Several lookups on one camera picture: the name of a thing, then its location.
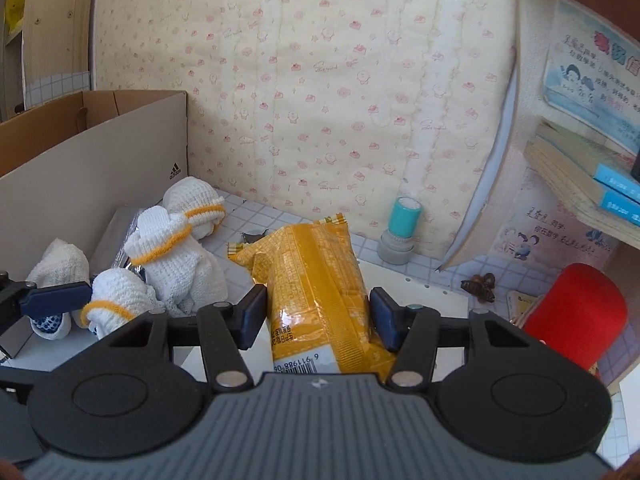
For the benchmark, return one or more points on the stack of books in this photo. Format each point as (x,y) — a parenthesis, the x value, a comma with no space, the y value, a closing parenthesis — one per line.
(560,185)

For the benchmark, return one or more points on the wooden bookcase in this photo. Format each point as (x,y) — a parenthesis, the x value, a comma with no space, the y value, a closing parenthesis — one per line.
(55,20)

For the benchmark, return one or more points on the yellow plastic object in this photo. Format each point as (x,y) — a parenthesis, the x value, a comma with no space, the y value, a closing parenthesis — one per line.
(16,2)

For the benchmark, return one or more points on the yellow snack packet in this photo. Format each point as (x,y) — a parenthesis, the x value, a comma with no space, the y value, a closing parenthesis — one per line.
(310,280)

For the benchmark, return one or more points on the wooden side shelf unit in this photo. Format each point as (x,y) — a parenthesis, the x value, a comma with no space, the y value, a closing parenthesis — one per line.
(530,110)

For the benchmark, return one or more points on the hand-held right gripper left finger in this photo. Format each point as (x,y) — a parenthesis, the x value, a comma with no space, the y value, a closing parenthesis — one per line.
(252,317)

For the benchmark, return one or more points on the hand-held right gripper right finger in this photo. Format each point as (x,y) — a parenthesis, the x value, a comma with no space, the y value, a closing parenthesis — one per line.
(382,317)

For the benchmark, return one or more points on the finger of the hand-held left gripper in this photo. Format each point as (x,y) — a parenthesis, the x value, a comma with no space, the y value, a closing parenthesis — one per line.
(55,300)

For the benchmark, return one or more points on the teal capped stamp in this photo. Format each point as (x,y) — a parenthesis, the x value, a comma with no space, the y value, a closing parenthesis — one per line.
(402,220)

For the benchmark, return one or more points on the floral quilted wall pad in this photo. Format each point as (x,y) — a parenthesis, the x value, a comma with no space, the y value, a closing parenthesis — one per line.
(325,85)

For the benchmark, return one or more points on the colourful wall poster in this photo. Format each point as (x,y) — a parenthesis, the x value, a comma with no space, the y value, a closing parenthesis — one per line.
(590,70)

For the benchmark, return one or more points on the brown cardboard box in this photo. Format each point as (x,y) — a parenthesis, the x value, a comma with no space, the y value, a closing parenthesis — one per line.
(75,175)

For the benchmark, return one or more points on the grid-patterned desktop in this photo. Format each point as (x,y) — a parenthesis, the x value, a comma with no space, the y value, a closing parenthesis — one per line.
(235,215)

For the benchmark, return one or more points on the cartoon paper note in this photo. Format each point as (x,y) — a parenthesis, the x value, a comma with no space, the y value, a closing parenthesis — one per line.
(550,230)

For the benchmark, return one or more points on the colourful flat book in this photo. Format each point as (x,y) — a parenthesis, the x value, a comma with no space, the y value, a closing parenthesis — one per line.
(522,307)

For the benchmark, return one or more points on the silver foil packet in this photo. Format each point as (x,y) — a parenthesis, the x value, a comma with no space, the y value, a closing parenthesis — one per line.
(107,240)

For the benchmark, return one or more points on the red cylinder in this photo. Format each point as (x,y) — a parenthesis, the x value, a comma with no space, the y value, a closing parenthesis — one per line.
(575,315)

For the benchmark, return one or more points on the white knit glove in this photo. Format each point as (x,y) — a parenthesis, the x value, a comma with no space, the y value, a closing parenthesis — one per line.
(192,200)
(117,297)
(57,265)
(175,260)

